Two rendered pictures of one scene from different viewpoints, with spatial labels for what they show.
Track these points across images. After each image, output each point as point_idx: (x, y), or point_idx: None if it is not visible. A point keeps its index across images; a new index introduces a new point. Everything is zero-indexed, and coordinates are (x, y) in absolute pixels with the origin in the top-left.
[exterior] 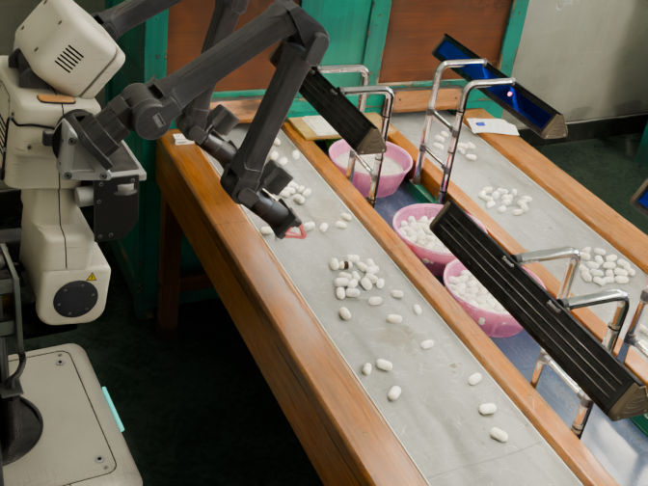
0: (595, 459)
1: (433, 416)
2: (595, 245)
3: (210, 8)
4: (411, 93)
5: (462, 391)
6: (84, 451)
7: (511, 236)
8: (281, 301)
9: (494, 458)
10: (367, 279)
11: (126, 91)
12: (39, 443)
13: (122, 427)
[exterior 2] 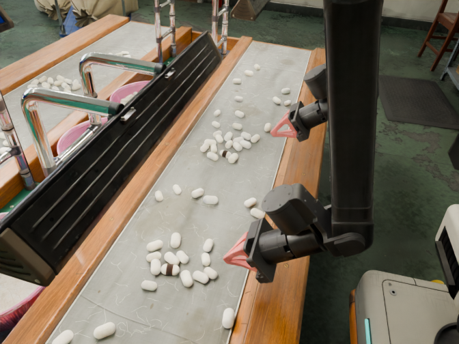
0: (233, 48)
1: (274, 82)
2: (14, 99)
3: None
4: None
5: (248, 83)
6: (403, 304)
7: (67, 116)
8: (309, 142)
9: (268, 67)
10: (226, 134)
11: None
12: (437, 330)
13: (366, 319)
